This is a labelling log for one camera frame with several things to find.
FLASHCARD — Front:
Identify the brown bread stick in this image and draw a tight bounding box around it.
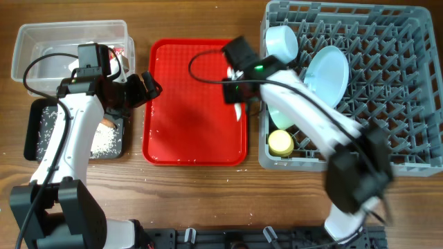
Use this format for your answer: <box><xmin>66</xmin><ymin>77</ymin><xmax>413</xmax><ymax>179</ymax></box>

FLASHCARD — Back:
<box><xmin>100</xmin><ymin>118</ymin><xmax>117</xmax><ymax>129</ymax></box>

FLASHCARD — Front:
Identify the red snack wrapper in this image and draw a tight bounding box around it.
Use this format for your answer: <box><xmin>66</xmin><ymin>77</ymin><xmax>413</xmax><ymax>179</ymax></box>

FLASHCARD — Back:
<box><xmin>109</xmin><ymin>47</ymin><xmax>127</xmax><ymax>67</ymax></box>

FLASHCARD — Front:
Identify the white rice pile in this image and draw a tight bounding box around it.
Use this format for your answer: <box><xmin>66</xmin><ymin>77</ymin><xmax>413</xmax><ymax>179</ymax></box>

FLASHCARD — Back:
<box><xmin>35</xmin><ymin>106</ymin><xmax>125</xmax><ymax>162</ymax></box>

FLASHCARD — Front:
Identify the mint green bowl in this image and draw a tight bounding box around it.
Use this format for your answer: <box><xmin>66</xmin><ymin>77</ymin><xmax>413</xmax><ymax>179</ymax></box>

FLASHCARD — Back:
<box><xmin>268</xmin><ymin>105</ymin><xmax>294</xmax><ymax>130</ymax></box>

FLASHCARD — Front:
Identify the white napkin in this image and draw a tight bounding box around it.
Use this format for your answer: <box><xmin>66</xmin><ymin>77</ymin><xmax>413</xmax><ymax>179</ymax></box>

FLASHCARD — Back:
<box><xmin>68</xmin><ymin>59</ymin><xmax>79</xmax><ymax>73</ymax></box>

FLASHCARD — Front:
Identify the light blue rice bowl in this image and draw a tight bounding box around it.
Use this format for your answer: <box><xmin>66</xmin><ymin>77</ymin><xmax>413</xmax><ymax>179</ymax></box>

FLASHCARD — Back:
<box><xmin>265</xmin><ymin>26</ymin><xmax>298</xmax><ymax>64</ymax></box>

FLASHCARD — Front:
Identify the yellow plastic cup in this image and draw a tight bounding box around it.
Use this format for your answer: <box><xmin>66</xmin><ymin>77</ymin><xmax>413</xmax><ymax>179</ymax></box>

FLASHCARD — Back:
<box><xmin>268</xmin><ymin>130</ymin><xmax>294</xmax><ymax>157</ymax></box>

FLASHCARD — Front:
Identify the large light blue plate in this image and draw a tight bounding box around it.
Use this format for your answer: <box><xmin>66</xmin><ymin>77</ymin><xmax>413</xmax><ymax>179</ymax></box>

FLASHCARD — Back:
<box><xmin>304</xmin><ymin>46</ymin><xmax>350</xmax><ymax>108</ymax></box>

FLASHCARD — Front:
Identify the white plastic spoon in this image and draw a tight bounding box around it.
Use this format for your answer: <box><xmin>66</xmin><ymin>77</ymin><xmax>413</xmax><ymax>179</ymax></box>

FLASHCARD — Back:
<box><xmin>234</xmin><ymin>103</ymin><xmax>242</xmax><ymax>122</ymax></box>

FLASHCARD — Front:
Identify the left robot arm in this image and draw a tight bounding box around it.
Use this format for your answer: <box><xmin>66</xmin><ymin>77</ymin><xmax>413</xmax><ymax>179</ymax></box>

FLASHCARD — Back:
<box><xmin>10</xmin><ymin>43</ymin><xmax>163</xmax><ymax>248</ymax></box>

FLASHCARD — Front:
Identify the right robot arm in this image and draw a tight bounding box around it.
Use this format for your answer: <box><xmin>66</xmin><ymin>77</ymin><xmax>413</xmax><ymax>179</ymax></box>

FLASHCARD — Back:
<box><xmin>221</xmin><ymin>36</ymin><xmax>394</xmax><ymax>243</ymax></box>

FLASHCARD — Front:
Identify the black waste tray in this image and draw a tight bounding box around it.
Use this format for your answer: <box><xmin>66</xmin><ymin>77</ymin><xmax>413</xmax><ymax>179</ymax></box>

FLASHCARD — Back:
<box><xmin>24</xmin><ymin>98</ymin><xmax>125</xmax><ymax>163</ymax></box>

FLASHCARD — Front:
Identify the grey dishwasher rack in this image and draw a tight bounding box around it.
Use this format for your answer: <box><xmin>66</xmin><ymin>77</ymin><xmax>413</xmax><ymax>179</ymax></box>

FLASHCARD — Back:
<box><xmin>260</xmin><ymin>1</ymin><xmax>442</xmax><ymax>177</ymax></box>

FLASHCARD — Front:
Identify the red serving tray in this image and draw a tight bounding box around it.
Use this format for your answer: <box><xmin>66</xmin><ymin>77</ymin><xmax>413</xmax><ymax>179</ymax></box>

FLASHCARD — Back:
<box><xmin>142</xmin><ymin>39</ymin><xmax>248</xmax><ymax>167</ymax></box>

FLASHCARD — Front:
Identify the clear plastic bin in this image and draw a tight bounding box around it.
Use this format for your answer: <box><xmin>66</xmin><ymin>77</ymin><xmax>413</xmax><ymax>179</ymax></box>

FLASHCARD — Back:
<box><xmin>11</xmin><ymin>20</ymin><xmax>136</xmax><ymax>95</ymax></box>

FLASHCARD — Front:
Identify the left black cable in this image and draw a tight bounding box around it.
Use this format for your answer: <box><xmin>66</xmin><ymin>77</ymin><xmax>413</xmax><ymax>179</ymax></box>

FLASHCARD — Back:
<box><xmin>13</xmin><ymin>52</ymin><xmax>122</xmax><ymax>249</ymax></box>

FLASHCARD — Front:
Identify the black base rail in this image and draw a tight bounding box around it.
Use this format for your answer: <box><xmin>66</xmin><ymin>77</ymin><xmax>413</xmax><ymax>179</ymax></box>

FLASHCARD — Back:
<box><xmin>145</xmin><ymin>226</ymin><xmax>388</xmax><ymax>249</ymax></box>

